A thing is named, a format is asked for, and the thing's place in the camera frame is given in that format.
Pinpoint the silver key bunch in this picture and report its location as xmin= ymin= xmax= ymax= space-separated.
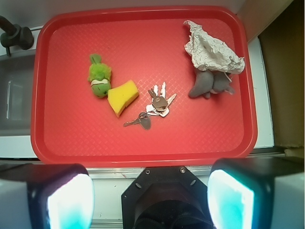
xmin=123 ymin=82 xmax=177 ymax=130

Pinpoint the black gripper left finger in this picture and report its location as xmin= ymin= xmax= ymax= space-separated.
xmin=0 ymin=164 xmax=94 ymax=229

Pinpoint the steel sink basin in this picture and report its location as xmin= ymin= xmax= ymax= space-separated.
xmin=0 ymin=54 xmax=35 ymax=136

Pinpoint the red plastic tray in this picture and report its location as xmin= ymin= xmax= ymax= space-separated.
xmin=30 ymin=6 xmax=257 ymax=167

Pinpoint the crumpled white paper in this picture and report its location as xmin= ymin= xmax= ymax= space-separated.
xmin=183 ymin=20 xmax=245 ymax=74

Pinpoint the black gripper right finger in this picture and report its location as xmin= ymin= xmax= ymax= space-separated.
xmin=207 ymin=157 xmax=305 ymax=229

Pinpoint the grey plush animal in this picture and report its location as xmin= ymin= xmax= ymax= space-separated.
xmin=188 ymin=68 xmax=235 ymax=99

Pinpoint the green plush animal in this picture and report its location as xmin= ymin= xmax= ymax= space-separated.
xmin=88 ymin=53 xmax=112 ymax=98

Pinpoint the brown cardboard box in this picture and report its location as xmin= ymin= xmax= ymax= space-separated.
xmin=259 ymin=0 xmax=305 ymax=157

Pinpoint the yellow sponge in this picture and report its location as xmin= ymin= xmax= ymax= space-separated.
xmin=107 ymin=80 xmax=139 ymax=118

